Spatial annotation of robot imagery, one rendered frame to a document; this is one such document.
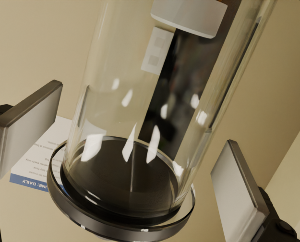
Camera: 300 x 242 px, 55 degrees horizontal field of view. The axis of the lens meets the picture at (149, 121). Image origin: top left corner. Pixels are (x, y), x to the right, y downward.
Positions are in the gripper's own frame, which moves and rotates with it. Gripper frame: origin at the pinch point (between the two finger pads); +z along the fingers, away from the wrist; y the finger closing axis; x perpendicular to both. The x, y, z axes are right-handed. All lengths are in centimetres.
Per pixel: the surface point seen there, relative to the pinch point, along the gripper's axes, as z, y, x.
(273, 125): 63, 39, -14
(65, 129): 60, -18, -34
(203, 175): 62, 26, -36
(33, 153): 59, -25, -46
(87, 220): -3.0, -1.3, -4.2
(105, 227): -3.2, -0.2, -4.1
